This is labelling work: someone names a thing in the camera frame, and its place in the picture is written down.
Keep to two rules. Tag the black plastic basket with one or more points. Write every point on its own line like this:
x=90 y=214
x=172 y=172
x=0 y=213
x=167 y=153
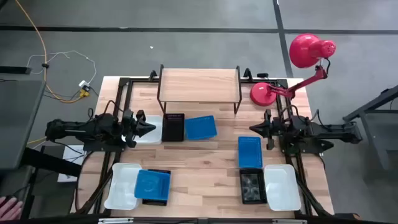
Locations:
x=173 y=127
x=252 y=186
x=154 y=203

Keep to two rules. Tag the white power adapter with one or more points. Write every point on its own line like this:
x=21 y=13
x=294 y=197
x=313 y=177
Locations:
x=84 y=84

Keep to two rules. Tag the silver metal bracket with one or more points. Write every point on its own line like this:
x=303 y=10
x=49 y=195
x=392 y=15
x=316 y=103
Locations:
x=115 y=220
x=289 y=221

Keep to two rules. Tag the grey metal desk frame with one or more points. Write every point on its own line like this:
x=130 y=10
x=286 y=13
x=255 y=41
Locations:
x=373 y=102

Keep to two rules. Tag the black desk foot beam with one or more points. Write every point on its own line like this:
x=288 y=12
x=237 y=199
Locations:
x=53 y=161

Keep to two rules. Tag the blue plastic basket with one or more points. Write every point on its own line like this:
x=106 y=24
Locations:
x=250 y=152
x=152 y=185
x=201 y=127

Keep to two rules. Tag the white plastic basket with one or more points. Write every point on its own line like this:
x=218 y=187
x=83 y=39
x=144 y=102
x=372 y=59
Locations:
x=281 y=186
x=154 y=130
x=122 y=186

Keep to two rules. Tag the person's hand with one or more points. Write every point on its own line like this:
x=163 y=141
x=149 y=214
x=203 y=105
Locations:
x=9 y=208

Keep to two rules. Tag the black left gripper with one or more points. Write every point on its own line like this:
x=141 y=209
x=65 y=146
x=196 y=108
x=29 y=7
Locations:
x=134 y=129

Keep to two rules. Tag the white paper sheet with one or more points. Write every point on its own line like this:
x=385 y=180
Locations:
x=71 y=154

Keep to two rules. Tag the wooden shelf with black frame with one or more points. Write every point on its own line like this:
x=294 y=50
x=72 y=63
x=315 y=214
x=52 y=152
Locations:
x=199 y=85

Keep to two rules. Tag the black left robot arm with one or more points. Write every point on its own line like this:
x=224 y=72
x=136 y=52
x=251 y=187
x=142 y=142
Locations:
x=77 y=129

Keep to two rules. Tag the red desk lamp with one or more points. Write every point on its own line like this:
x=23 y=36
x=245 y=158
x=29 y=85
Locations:
x=306 y=49

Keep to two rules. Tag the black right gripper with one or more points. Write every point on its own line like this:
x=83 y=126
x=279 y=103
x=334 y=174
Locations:
x=273 y=129

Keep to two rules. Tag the grey desk top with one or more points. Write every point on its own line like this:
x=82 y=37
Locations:
x=18 y=124

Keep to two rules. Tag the black flat bar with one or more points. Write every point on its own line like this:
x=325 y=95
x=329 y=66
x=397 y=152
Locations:
x=14 y=70

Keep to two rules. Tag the black metal rig frame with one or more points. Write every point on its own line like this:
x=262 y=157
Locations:
x=123 y=81

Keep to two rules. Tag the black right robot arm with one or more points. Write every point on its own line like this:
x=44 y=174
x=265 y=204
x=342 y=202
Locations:
x=326 y=130

